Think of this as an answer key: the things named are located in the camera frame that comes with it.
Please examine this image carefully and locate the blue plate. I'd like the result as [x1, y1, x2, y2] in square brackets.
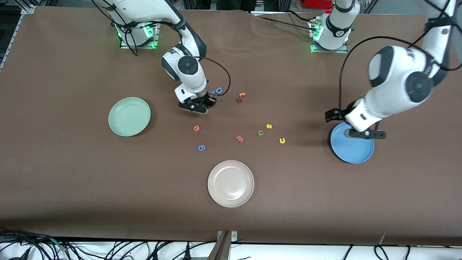
[330, 121, 375, 164]

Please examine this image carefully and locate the light green plate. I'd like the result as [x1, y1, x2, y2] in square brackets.
[108, 97, 151, 137]

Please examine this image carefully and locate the beige plate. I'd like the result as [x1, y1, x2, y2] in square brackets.
[208, 160, 255, 208]

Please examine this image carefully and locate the red background object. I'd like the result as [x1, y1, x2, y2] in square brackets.
[303, 0, 335, 9]

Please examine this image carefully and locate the brown table cover sheet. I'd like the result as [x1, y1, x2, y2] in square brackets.
[0, 6, 462, 246]

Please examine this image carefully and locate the grey metal bar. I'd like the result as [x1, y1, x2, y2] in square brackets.
[207, 231, 231, 260]

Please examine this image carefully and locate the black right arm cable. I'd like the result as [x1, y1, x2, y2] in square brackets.
[92, 0, 231, 96]

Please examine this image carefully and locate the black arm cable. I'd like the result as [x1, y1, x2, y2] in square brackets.
[337, 0, 462, 112]
[92, 0, 231, 96]

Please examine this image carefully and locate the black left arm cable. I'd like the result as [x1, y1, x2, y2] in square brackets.
[337, 0, 462, 112]

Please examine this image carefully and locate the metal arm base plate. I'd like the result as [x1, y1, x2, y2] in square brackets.
[120, 22, 160, 49]
[309, 20, 349, 54]

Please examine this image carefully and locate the thin black cable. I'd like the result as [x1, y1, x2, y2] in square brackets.
[253, 14, 315, 30]
[286, 10, 314, 22]

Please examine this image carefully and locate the silver metal bracket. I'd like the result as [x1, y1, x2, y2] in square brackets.
[218, 230, 238, 243]

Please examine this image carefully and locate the aluminium frame rail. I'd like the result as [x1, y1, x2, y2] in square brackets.
[0, 4, 35, 73]

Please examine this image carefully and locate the teal cable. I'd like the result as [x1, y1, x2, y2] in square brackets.
[50, 237, 70, 252]

